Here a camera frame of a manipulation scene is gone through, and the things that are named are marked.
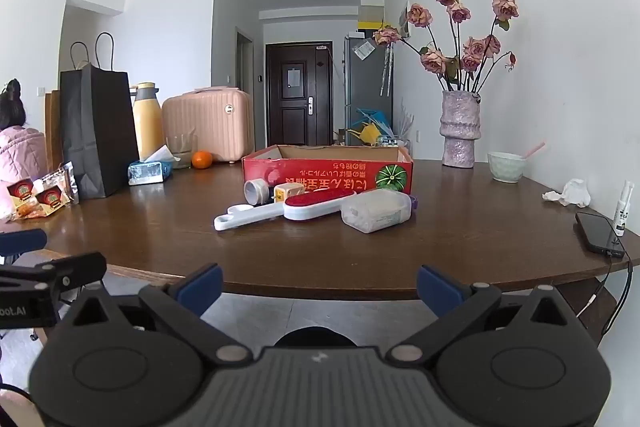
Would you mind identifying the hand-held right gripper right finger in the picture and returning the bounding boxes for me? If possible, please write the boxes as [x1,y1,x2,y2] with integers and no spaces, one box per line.
[386,265,576,365]

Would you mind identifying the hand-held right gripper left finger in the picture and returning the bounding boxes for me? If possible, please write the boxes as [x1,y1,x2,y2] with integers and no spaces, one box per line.
[65,263,253,365]

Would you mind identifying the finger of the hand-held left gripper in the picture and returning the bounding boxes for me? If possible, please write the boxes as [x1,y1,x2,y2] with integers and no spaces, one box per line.
[0,252,107,303]
[0,229,48,259]

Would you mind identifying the clear plastic container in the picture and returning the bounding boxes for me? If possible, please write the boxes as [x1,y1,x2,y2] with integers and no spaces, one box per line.
[340,189,413,234]

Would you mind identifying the white tape roll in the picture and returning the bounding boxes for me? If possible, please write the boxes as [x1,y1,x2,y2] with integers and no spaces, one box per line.
[244,179,271,204]

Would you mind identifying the cream cube charger plug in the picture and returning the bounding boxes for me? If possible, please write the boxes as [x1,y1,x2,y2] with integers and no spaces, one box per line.
[273,183,301,204]

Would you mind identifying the red and white lint brush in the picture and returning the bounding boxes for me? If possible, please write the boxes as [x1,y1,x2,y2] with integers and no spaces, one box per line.
[214,189,357,232]

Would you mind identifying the red cardboard box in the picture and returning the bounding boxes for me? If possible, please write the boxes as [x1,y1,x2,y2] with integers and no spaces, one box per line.
[242,145,414,198]

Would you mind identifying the orange snack packet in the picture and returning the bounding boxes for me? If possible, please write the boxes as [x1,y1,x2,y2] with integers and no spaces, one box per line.
[6,179,36,219]
[35,187,71,214]

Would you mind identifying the silver foil packet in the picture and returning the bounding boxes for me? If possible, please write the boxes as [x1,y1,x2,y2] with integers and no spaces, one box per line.
[42,162,80,206]

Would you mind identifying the blue tissue pack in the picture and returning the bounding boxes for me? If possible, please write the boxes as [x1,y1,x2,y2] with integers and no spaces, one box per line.
[127,145,176,186]

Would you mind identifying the black paper bag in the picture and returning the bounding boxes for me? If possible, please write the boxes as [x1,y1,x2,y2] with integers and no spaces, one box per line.
[59,32,141,200]

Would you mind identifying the clear drinking glass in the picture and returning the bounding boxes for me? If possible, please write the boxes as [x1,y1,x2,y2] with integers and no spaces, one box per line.
[166,134,199,170]

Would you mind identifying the pale green bowl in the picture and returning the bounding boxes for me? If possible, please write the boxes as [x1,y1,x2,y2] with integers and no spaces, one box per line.
[487,151,527,184]

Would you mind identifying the pink suitcase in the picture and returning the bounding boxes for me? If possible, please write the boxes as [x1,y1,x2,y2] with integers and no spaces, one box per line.
[161,87,255,166]

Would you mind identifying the yellow thermos bottle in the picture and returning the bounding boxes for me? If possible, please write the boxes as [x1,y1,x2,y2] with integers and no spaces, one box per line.
[131,82,165,162]

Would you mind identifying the crumpled white tissue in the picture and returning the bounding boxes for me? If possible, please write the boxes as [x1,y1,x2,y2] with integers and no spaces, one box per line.
[542,178,592,208]

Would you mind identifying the purple ceramic vase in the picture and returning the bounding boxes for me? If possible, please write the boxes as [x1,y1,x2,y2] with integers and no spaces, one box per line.
[440,90,483,169]

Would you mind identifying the black smartphone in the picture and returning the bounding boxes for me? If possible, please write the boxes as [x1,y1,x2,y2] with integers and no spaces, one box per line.
[575,211,627,259]

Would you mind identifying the white decorative twigs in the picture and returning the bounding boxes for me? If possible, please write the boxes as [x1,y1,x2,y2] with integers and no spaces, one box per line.
[397,102,416,142]

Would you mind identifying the blue yellow plastic item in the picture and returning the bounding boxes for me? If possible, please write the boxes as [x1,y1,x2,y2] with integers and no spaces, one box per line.
[347,107,394,146]

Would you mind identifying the white spray bottle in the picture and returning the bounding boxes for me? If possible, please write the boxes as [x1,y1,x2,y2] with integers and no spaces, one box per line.
[613,181,635,237]

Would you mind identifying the dark brown entrance door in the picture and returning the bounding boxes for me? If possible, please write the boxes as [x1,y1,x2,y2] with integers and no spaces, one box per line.
[265,41,335,147]

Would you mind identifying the grey refrigerator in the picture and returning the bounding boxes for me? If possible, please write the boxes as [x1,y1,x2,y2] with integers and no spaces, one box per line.
[344,34,394,134]

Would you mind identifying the wooden inner door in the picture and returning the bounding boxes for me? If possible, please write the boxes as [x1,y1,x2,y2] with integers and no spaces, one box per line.
[236,27,256,108]

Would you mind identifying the dried pink roses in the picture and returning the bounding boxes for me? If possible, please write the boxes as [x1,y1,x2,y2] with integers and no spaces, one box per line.
[372,0,521,94]

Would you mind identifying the black charging cable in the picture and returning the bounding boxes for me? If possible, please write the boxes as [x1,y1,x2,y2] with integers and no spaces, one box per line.
[590,249,636,338]

